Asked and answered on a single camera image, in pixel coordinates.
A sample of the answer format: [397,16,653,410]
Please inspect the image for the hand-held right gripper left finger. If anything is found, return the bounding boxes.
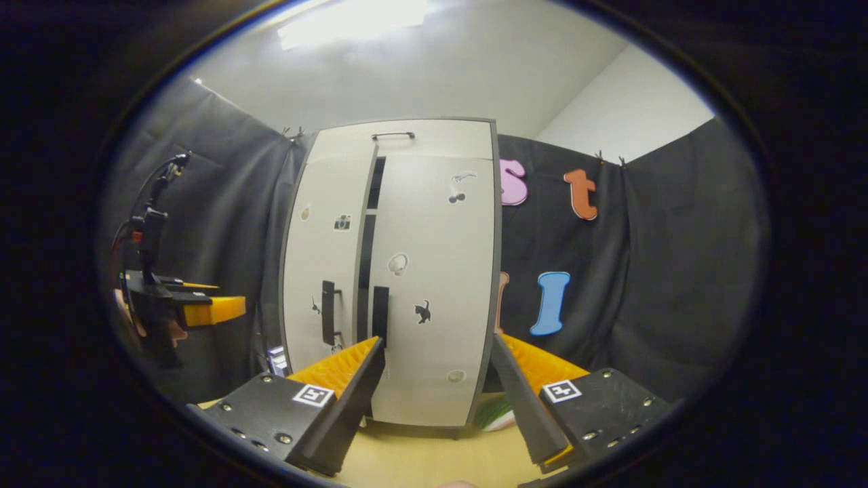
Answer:
[186,335,386,477]

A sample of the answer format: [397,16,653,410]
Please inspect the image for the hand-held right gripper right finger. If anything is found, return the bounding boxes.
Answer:
[490,332,686,474]

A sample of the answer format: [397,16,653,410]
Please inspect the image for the white cabinet door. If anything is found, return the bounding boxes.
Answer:
[281,146,379,380]
[366,155,499,429]

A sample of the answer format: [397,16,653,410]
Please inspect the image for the white cabinet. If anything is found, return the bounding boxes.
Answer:
[279,117,502,438]

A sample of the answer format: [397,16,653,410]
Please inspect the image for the watermelon slice toy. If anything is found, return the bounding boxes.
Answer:
[475,395,516,432]

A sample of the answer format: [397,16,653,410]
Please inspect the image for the black backdrop cloth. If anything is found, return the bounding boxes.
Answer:
[102,75,770,407]

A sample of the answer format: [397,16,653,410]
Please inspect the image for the white drawer with black handle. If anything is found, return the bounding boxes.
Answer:
[305,121,494,163]

